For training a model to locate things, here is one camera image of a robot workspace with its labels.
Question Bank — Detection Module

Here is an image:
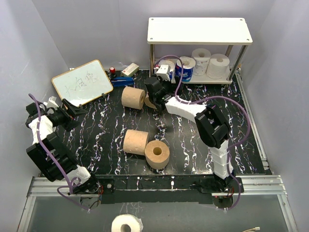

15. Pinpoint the white green small box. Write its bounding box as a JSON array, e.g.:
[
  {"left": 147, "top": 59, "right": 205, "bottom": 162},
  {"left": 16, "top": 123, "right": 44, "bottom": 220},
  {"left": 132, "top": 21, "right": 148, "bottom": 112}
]
[{"left": 121, "top": 63, "right": 139, "bottom": 77}]

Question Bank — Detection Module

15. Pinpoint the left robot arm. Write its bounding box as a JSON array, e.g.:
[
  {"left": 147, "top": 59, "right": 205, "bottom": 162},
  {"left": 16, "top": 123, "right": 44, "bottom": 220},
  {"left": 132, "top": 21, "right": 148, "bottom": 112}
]
[{"left": 26, "top": 98, "right": 100, "bottom": 194}]

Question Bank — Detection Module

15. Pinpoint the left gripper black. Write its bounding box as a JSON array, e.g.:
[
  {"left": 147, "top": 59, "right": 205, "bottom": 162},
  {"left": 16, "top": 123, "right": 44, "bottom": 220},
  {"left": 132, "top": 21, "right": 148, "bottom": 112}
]
[{"left": 51, "top": 100, "right": 87, "bottom": 131}]

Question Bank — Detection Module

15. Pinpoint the plain white paper roll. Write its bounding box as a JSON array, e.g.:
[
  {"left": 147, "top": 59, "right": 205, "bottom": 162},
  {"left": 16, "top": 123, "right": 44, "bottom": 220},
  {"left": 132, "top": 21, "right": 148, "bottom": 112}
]
[{"left": 206, "top": 54, "right": 230, "bottom": 79}]

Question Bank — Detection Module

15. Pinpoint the blue stapler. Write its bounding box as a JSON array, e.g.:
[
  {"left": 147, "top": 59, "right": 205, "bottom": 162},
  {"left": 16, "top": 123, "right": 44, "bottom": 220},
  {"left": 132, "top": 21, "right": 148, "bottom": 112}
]
[{"left": 111, "top": 77, "right": 135, "bottom": 87}]

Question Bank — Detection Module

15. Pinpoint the red emergency stop button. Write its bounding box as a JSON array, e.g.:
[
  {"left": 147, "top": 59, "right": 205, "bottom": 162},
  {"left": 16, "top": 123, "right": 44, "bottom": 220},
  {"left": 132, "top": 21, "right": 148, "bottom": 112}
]
[{"left": 109, "top": 67, "right": 116, "bottom": 74}]

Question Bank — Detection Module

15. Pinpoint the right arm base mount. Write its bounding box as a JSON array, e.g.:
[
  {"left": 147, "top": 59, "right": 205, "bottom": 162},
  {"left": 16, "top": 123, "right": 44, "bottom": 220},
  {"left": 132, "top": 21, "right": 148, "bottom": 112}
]
[{"left": 190, "top": 176, "right": 244, "bottom": 197}]

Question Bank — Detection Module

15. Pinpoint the light blue roll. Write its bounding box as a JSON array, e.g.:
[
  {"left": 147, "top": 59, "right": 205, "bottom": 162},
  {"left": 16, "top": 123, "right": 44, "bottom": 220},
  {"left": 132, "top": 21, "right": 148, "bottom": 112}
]
[{"left": 155, "top": 59, "right": 175, "bottom": 80}]

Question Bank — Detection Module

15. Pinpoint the small whiteboard wooden frame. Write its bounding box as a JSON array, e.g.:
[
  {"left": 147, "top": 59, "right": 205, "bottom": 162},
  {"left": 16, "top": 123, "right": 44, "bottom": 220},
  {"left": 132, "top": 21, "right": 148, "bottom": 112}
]
[{"left": 51, "top": 59, "right": 113, "bottom": 106}]

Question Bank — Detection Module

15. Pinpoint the purple cable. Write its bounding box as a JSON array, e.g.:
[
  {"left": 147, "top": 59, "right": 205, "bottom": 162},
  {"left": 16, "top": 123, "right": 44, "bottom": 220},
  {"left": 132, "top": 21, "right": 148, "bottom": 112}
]
[
  {"left": 154, "top": 55, "right": 251, "bottom": 210},
  {"left": 28, "top": 93, "right": 91, "bottom": 212}
]

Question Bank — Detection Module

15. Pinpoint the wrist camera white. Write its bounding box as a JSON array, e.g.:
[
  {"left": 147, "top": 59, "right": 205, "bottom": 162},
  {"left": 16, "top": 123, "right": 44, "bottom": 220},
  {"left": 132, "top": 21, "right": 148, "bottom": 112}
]
[
  {"left": 44, "top": 96, "right": 59, "bottom": 108},
  {"left": 156, "top": 64, "right": 171, "bottom": 82}
]

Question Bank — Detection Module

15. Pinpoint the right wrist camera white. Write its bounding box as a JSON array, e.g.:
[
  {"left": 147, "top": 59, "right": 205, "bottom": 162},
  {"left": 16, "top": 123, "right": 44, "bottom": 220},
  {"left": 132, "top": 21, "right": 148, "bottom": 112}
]
[{"left": 156, "top": 64, "right": 171, "bottom": 82}]

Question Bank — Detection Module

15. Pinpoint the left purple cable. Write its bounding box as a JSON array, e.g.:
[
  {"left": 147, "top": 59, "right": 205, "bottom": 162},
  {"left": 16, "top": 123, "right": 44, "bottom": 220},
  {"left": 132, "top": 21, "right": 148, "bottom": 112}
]
[{"left": 28, "top": 93, "right": 91, "bottom": 212}]

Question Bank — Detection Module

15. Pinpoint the blue Tempo roll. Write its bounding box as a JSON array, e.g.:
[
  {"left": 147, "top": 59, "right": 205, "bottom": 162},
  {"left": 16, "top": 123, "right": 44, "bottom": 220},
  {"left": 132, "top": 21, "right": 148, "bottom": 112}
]
[{"left": 175, "top": 56, "right": 196, "bottom": 82}]

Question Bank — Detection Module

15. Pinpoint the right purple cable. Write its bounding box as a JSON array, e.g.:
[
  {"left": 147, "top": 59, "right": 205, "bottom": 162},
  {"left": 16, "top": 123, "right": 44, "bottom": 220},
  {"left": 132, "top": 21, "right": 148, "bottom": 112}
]
[{"left": 154, "top": 55, "right": 251, "bottom": 210}]

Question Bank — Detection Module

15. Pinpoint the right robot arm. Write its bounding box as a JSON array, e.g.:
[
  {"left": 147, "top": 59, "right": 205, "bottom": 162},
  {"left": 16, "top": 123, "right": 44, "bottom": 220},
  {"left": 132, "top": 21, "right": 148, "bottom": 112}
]
[{"left": 144, "top": 76, "right": 233, "bottom": 192}]

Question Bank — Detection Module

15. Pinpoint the brown roll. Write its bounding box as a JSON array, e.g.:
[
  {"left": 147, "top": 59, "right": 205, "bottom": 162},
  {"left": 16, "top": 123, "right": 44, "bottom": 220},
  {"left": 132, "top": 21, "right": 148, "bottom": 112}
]
[
  {"left": 123, "top": 130, "right": 149, "bottom": 156},
  {"left": 121, "top": 87, "right": 146, "bottom": 110},
  {"left": 144, "top": 94, "right": 156, "bottom": 109},
  {"left": 145, "top": 140, "right": 170, "bottom": 170}
]

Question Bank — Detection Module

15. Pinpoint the aluminium rail frame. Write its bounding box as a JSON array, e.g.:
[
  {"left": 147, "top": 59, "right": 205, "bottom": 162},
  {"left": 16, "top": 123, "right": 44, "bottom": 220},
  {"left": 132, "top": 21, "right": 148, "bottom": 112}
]
[{"left": 17, "top": 70, "right": 297, "bottom": 232}]

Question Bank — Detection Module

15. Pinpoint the white two-tier shelf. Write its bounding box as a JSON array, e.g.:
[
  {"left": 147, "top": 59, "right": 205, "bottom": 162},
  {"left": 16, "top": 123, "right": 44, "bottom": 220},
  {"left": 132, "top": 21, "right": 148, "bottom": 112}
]
[{"left": 147, "top": 17, "right": 253, "bottom": 85}]

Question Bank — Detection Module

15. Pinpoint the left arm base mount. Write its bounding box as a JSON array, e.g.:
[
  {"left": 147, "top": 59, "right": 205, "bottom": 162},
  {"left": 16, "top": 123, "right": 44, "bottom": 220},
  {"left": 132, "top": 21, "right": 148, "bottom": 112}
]
[{"left": 79, "top": 174, "right": 115, "bottom": 201}]

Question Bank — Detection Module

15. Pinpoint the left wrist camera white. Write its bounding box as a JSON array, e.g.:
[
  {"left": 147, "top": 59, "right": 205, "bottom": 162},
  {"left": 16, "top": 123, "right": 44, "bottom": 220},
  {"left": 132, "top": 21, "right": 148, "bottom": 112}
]
[{"left": 44, "top": 96, "right": 59, "bottom": 108}]

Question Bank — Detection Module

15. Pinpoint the white roll on floor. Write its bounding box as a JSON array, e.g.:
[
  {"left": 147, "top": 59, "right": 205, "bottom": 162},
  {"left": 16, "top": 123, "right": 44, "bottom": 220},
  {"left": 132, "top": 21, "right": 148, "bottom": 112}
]
[{"left": 111, "top": 214, "right": 143, "bottom": 232}]

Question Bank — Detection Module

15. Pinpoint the white patterned paper roll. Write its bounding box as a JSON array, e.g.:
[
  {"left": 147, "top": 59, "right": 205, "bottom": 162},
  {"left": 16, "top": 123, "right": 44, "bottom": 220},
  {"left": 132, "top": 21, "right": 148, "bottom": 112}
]
[{"left": 191, "top": 48, "right": 211, "bottom": 76}]

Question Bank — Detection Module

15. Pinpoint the brown roll front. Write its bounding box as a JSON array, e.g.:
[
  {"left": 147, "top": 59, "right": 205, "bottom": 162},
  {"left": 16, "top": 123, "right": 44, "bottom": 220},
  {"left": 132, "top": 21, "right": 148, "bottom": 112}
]
[
  {"left": 145, "top": 140, "right": 170, "bottom": 170},
  {"left": 123, "top": 130, "right": 149, "bottom": 156}
]

